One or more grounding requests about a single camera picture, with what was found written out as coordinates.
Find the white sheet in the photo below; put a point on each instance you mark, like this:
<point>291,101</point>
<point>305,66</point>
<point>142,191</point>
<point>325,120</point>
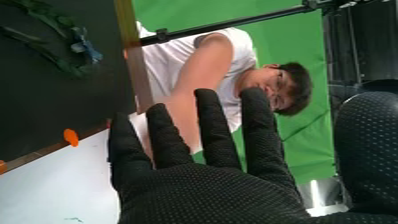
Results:
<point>53,190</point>

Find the person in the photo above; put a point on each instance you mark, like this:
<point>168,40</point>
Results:
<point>200,70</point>

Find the black stand pole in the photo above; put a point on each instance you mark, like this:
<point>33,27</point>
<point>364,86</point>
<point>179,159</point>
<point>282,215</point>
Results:
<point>236,22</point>

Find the green sprig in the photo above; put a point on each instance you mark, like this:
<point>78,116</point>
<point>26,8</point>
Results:
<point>49,18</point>

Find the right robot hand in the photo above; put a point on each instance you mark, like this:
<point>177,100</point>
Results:
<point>223,196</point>

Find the blue flower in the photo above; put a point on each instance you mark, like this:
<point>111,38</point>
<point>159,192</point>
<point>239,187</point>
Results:
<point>85,46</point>

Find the dark mat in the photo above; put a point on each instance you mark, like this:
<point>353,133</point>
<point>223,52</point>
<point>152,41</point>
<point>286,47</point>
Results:
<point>46,106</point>

